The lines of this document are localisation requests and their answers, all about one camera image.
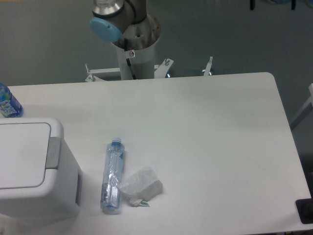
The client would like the silver robot arm blue cap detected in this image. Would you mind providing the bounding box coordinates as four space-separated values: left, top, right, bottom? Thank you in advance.
89 0 147 43

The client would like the white trash can body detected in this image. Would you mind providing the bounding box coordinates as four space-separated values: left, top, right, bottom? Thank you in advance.
0 117 82 219

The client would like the white trash can lid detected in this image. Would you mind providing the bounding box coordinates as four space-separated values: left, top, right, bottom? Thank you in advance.
0 123 51 189

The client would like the crumpled clear plastic wrapper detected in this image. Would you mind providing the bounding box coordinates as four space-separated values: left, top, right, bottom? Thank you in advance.
117 166 163 207

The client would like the empty clear plastic bottle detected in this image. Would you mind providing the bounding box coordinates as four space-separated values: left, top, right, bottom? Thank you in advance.
100 138 125 214

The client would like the grey lid push button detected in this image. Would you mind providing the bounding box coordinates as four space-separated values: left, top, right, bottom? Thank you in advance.
45 137 61 169

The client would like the blue labelled drink bottle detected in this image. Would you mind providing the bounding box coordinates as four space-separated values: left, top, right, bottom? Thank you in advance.
0 83 23 118

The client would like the black table clamp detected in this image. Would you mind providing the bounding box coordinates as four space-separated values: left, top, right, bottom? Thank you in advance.
295 198 313 224

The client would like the white metal base frame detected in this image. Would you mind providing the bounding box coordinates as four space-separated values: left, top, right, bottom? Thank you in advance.
85 56 214 82

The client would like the black cable on pedestal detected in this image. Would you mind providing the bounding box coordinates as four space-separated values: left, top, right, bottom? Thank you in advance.
124 38 137 80

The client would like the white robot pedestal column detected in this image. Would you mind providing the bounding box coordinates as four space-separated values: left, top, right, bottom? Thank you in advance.
112 14 161 80

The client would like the white frame at right edge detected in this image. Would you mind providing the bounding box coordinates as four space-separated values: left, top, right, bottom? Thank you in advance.
290 84 313 131

